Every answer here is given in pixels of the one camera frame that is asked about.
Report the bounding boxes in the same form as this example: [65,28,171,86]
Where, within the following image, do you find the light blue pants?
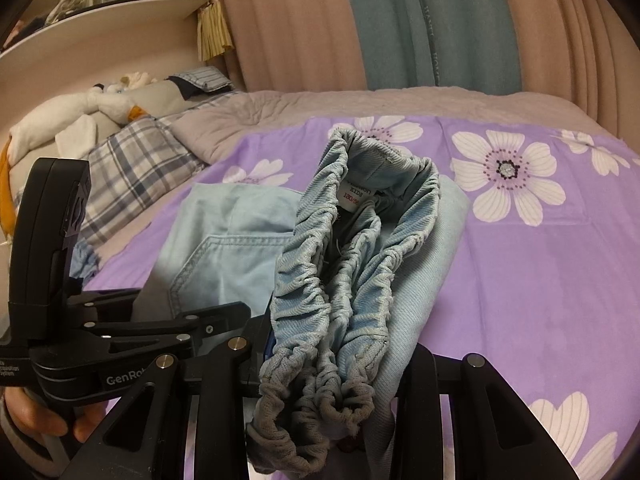
[170,128,471,478]

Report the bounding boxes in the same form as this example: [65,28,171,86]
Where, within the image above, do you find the person's left hand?
[2,387,108,443]

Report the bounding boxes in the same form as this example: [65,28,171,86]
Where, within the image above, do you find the folded blue jeans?
[70,245,103,281]

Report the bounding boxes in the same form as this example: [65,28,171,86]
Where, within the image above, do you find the purple floral bed sheet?
[82,115,640,480]

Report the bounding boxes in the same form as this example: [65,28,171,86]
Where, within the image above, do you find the striped pillow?
[167,66,238,100]

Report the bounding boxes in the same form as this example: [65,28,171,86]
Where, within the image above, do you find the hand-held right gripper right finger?
[395,346,576,480]

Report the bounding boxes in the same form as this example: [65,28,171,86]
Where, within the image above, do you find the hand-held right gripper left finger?
[62,316,273,480]

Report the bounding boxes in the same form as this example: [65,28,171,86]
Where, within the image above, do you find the large white plush toy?
[0,91,151,233]

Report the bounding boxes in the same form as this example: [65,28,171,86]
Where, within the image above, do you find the teal curtain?
[337,0,523,93]

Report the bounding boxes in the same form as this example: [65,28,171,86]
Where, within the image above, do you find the beige curtain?
[492,0,640,141]
[205,0,373,93]

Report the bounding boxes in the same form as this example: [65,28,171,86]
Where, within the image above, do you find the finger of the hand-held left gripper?
[85,329,228,357]
[69,287,251,333]

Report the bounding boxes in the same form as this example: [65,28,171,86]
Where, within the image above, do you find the small white plush toy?
[90,72,158,96]

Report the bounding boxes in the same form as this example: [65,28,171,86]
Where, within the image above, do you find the plaid pillow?
[80,115,208,251]

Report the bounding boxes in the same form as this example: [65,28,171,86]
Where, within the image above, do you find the beige quilted bed cover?
[92,87,623,266]

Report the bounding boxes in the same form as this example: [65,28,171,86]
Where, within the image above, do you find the white headboard shelf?
[0,0,211,66]

